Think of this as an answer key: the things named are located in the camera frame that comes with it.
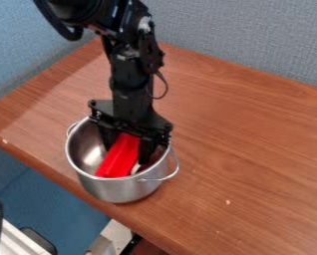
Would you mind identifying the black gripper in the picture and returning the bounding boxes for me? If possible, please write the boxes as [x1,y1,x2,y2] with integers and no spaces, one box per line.
[88,39,173,165]

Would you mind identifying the red plastic block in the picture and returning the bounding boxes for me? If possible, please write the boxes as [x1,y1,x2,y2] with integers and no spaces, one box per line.
[95,132,140,178]

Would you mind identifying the metal pot with handle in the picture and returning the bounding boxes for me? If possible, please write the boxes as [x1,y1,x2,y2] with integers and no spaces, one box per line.
[66,117,179,203]

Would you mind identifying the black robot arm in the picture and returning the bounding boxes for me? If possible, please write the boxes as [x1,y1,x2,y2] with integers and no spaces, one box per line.
[32,0,173,164]

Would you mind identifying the black object under table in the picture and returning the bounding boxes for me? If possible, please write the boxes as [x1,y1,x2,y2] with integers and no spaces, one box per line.
[20,227,58,255]

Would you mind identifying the white appliance at bottom left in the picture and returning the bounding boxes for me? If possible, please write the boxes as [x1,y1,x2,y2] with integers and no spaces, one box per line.
[0,220,48,255]

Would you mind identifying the grey metal table frame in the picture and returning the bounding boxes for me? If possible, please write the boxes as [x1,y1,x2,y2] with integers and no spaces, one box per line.
[84,219,142,255]

